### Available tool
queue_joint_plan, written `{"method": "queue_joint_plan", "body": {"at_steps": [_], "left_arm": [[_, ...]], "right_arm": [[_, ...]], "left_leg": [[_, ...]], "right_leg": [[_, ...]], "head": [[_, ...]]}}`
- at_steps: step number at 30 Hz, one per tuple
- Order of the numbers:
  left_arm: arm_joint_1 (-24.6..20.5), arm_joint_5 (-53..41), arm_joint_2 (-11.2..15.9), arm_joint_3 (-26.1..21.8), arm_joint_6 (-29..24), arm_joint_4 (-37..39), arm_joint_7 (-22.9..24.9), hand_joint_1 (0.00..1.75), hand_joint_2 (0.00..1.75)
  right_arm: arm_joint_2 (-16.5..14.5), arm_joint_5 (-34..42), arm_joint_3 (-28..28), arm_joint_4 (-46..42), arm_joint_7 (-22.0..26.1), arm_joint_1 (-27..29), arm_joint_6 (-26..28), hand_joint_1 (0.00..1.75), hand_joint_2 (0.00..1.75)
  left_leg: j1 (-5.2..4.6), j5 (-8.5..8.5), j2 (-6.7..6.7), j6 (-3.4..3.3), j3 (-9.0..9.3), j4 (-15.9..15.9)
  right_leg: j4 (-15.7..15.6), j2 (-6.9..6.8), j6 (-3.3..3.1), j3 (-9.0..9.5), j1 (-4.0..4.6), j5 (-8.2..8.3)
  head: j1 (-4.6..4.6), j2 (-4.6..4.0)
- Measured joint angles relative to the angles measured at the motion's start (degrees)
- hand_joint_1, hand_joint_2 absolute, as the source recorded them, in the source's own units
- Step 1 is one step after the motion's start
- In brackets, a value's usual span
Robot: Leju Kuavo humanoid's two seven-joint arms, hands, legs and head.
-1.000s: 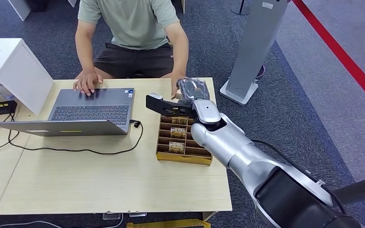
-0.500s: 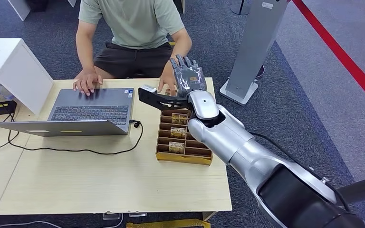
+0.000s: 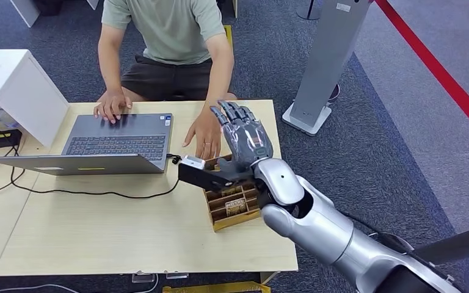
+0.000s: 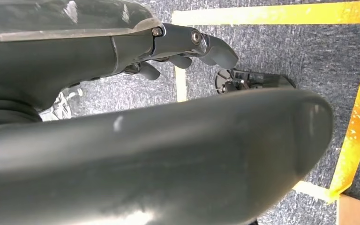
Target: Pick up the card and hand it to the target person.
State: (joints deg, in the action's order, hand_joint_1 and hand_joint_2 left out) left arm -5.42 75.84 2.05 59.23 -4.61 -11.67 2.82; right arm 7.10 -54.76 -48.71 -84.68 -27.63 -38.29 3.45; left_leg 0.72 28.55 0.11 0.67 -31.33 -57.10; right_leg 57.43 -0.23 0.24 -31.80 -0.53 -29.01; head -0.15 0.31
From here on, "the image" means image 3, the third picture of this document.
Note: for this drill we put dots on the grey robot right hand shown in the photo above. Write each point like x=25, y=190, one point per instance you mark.
x=246, y=137

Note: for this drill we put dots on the dark round base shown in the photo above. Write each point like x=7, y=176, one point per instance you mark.
x=335, y=94

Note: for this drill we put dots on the grey kiosk column stand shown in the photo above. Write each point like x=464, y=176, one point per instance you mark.
x=327, y=60

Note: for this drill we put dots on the brown slotted card holder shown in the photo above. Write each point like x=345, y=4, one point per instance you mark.
x=234, y=222

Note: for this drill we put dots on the round stanchion base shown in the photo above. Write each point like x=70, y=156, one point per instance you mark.
x=307, y=13

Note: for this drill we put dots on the yellow floor tape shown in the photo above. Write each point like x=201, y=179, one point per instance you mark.
x=218, y=288
x=228, y=36

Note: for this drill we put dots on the person's right forearm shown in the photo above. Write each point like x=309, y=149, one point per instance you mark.
x=111, y=68

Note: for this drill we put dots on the small white furniture piece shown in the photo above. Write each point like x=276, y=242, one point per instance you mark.
x=93, y=3

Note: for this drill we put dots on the grey metal bracket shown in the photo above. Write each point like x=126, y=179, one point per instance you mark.
x=143, y=278
x=176, y=276

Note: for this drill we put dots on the white box cabinet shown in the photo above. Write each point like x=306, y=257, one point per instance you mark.
x=16, y=81

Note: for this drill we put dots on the person's right hand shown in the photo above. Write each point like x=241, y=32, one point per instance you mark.
x=113, y=105

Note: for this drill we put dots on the person's left forearm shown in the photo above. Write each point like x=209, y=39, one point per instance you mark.
x=220, y=81

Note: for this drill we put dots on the person's left hand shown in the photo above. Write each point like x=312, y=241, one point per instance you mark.
x=208, y=131

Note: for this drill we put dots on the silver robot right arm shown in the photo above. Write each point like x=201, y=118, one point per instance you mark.
x=319, y=226

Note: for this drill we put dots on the grey laptop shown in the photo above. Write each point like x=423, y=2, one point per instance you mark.
x=117, y=129

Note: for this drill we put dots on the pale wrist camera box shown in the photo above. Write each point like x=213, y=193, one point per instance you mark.
x=193, y=161

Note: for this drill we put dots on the black camera mounting bracket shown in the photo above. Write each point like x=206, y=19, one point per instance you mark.
x=202, y=178

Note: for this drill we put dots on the wooden table leg panel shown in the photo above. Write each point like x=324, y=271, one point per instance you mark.
x=269, y=276

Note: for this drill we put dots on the red barrier belt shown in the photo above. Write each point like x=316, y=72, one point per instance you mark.
x=441, y=72

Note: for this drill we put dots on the hotel key card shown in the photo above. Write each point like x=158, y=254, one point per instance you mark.
x=235, y=207
x=230, y=191

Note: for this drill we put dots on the person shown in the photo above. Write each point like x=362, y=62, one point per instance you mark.
x=165, y=28

